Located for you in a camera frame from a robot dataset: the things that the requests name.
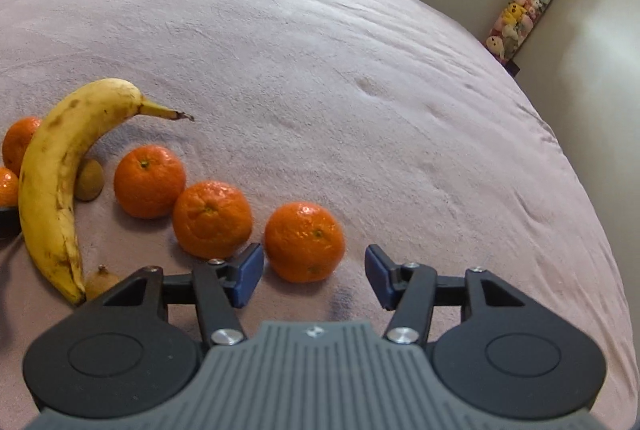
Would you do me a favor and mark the yellow spotted banana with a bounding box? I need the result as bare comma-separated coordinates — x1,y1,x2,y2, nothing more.
18,78,194,306

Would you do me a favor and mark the middle mandarin orange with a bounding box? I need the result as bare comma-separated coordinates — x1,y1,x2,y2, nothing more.
171,181,253,260

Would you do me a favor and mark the mandarin orange nearest gripper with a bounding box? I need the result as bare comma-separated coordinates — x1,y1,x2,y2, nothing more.
264,202,346,284

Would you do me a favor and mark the brown kiwi at front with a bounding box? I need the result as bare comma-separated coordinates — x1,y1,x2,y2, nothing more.
85,264,120,301

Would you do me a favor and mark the mandarin orange near banana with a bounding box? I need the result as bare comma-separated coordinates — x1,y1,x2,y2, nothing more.
113,145,186,220

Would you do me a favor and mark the brown kiwi behind banana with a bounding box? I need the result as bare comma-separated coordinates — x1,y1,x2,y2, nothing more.
74,158,104,202

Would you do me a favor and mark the pink bed blanket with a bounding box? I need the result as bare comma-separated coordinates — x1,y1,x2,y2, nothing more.
1,0,639,429

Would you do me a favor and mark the mandarin orange left edge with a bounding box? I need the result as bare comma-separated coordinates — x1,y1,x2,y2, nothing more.
0,167,18,208

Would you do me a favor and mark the mandarin orange far left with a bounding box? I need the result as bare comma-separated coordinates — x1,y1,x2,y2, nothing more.
2,116,41,176

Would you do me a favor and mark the plush toy hanging organizer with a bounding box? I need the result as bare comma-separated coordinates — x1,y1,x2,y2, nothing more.
484,0,552,66

